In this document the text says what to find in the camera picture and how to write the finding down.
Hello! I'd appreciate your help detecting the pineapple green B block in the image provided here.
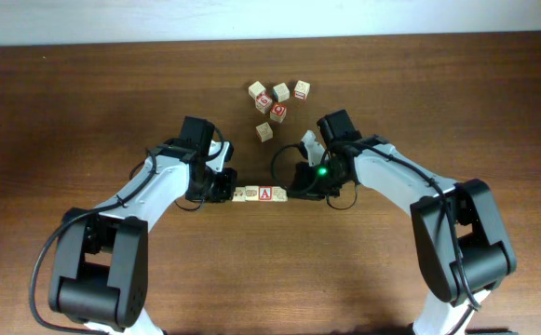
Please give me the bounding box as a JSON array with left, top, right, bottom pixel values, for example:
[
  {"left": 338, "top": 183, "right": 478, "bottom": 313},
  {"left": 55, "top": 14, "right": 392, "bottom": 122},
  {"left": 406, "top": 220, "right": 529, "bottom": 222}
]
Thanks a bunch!
[{"left": 245, "top": 185, "right": 259, "bottom": 201}]

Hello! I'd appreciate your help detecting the yellow car block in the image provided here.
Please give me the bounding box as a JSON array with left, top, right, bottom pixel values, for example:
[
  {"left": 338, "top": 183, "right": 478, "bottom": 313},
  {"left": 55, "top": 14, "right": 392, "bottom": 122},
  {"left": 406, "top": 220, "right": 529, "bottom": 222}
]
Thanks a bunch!
[{"left": 232, "top": 187, "right": 247, "bottom": 202}]

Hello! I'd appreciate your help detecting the red letter A block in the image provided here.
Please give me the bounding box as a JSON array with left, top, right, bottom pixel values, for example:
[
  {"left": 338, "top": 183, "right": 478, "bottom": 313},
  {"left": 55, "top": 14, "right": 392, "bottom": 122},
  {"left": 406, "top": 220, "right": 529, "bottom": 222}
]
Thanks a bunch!
[{"left": 258, "top": 186, "right": 273, "bottom": 201}]

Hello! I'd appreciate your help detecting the red E elephant block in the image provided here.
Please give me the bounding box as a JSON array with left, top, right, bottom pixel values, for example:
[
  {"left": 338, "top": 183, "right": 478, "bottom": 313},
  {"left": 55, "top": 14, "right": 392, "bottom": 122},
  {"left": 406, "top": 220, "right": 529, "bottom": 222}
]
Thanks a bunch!
[{"left": 255, "top": 122, "right": 274, "bottom": 142}]

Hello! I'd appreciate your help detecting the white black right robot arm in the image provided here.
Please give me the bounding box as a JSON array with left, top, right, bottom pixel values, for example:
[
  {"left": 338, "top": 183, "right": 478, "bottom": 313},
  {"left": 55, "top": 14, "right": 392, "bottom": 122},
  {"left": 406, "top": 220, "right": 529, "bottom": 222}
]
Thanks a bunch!
[{"left": 286, "top": 110, "right": 518, "bottom": 334}]

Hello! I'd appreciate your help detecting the blue H block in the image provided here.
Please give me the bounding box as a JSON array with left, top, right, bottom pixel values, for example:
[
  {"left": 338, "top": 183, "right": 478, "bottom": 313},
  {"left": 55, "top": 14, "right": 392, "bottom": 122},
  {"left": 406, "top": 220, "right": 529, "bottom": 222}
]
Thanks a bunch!
[{"left": 273, "top": 83, "right": 291, "bottom": 102}]

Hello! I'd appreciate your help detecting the green edged picture block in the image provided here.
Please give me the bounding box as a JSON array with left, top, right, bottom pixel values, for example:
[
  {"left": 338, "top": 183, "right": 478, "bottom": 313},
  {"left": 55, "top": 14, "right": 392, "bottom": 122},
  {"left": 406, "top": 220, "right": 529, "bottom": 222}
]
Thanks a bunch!
[{"left": 272, "top": 186, "right": 288, "bottom": 202}]

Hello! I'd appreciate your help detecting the blue E leaf block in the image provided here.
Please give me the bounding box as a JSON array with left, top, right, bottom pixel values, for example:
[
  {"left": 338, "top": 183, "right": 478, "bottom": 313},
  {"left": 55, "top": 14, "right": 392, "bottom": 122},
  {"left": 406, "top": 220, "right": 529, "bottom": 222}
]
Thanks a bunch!
[{"left": 248, "top": 81, "right": 266, "bottom": 100}]

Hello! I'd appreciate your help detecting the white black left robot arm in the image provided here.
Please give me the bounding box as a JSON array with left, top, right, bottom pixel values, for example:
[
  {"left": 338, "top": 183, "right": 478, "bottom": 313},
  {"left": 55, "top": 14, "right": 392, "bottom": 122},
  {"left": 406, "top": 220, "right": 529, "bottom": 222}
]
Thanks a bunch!
[{"left": 45, "top": 116, "right": 237, "bottom": 334}]

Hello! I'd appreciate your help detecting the red bottom picture block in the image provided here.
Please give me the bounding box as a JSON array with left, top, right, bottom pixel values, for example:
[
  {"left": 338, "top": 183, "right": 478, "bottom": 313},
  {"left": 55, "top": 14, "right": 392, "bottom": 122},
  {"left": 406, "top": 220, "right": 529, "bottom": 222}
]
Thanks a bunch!
[{"left": 293, "top": 80, "right": 311, "bottom": 101}]

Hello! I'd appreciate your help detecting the red Q block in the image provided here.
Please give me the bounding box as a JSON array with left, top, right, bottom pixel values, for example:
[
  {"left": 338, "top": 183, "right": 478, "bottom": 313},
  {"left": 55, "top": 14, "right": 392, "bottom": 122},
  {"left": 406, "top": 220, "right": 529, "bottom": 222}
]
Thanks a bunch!
[{"left": 269, "top": 102, "right": 287, "bottom": 123}]

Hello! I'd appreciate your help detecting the red number 6 block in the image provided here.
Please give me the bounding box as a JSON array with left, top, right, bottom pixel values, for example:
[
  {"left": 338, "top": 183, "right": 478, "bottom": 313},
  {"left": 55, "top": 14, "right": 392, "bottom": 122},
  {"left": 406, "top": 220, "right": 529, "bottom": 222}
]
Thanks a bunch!
[{"left": 255, "top": 93, "right": 274, "bottom": 114}]

